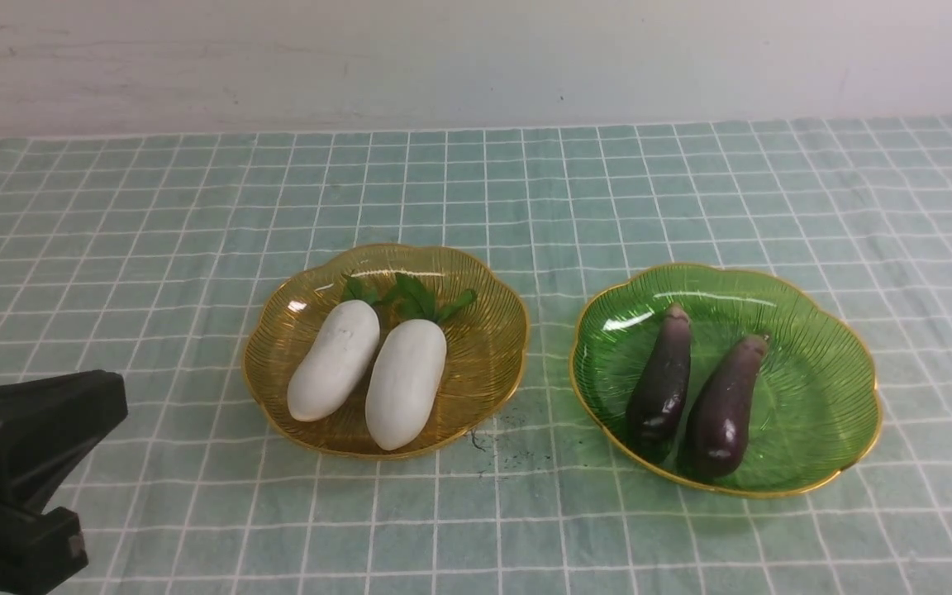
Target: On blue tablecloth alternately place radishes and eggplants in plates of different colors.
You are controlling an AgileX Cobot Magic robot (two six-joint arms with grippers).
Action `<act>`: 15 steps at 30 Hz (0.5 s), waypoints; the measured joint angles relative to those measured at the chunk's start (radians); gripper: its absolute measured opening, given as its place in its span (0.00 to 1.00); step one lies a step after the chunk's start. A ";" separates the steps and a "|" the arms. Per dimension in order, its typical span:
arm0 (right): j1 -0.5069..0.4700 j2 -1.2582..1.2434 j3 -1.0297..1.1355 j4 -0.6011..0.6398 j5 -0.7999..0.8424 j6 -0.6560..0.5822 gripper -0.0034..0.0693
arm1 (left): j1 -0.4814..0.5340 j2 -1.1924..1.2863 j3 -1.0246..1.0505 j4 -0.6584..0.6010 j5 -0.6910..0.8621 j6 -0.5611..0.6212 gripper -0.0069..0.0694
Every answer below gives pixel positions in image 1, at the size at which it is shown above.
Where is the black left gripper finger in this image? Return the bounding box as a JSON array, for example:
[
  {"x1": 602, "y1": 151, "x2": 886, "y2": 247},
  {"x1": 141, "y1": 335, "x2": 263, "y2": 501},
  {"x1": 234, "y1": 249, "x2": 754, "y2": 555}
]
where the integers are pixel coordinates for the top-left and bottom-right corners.
[
  {"x1": 0, "y1": 369, "x2": 128, "y2": 509},
  {"x1": 0, "y1": 501, "x2": 89, "y2": 594}
]

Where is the white radish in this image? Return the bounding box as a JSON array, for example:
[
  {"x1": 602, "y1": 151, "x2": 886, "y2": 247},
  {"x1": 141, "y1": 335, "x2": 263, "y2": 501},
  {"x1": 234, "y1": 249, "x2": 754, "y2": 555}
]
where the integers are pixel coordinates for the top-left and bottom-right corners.
[
  {"x1": 287, "y1": 275, "x2": 381, "y2": 422},
  {"x1": 365, "y1": 272, "x2": 477, "y2": 451}
]

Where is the purple eggplant with stem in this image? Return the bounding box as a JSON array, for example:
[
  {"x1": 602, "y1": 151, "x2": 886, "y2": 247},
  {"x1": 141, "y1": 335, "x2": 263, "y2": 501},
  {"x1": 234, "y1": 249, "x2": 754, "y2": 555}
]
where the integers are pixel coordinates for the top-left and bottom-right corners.
[{"x1": 625, "y1": 302, "x2": 693, "y2": 445}]

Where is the green glass plate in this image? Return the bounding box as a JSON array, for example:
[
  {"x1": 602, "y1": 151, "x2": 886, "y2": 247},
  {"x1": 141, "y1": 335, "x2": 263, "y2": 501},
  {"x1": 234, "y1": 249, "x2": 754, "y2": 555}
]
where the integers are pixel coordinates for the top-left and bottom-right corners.
[{"x1": 568, "y1": 263, "x2": 883, "y2": 498}]

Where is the green checkered tablecloth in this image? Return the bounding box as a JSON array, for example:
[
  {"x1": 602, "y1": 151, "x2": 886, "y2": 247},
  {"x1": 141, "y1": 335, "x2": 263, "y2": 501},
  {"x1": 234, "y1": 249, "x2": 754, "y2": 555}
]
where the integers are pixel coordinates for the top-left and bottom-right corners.
[{"x1": 0, "y1": 116, "x2": 952, "y2": 594}]

